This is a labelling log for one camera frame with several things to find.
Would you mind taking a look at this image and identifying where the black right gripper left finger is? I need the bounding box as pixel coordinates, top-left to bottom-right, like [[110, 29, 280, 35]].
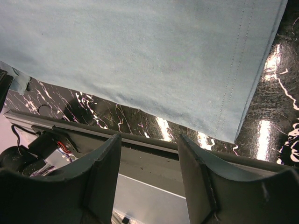
[[80, 134, 121, 224]]

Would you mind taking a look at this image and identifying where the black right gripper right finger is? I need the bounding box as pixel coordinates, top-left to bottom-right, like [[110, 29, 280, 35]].
[[178, 134, 218, 224]]

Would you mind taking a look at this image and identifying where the light blue t-shirt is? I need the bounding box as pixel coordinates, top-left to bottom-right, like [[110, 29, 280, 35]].
[[0, 0, 287, 143]]

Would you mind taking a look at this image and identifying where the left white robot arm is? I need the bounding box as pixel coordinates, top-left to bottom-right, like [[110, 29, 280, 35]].
[[0, 133, 58, 176]]

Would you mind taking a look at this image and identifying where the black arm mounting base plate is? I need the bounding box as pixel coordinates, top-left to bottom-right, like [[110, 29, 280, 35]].
[[3, 109, 299, 178]]

